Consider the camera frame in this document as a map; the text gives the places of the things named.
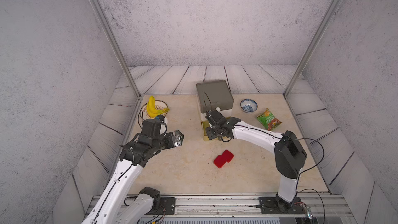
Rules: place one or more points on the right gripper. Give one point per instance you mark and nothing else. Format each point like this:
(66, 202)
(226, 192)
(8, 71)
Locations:
(209, 135)

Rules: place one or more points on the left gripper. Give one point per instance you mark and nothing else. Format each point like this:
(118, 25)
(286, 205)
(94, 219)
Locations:
(172, 143)

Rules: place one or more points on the white drawer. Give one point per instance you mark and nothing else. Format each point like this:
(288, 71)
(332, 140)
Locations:
(225, 113)

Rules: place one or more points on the red brooch box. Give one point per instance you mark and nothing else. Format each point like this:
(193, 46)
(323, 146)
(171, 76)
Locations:
(219, 162)
(227, 156)

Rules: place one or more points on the grey top drawer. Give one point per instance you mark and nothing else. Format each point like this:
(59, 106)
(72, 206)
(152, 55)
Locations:
(214, 94)

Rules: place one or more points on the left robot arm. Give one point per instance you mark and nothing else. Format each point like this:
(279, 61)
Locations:
(153, 138)

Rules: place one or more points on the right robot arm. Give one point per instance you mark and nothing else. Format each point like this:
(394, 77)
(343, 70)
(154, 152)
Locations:
(289, 154)

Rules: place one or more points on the three-drawer storage cabinet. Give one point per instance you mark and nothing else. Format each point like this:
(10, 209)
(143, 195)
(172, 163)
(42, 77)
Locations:
(213, 95)

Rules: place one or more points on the yellow banana bunch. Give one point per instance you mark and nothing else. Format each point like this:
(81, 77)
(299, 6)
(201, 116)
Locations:
(153, 111)

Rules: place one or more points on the blue white porcelain bowl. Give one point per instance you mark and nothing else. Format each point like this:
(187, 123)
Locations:
(249, 105)

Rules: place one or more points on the green snack bag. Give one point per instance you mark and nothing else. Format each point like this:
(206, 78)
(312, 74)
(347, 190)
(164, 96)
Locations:
(268, 120)

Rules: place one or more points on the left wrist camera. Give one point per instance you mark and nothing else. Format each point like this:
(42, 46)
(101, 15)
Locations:
(163, 119)

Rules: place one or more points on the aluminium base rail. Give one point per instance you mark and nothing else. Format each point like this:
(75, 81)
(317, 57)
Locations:
(309, 208)

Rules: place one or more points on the left metal frame post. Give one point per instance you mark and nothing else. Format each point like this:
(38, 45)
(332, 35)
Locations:
(114, 44)

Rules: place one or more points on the metal frame post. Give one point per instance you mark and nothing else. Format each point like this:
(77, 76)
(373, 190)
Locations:
(114, 44)
(328, 15)

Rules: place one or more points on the right metal frame post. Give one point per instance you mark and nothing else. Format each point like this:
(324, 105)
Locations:
(328, 15)

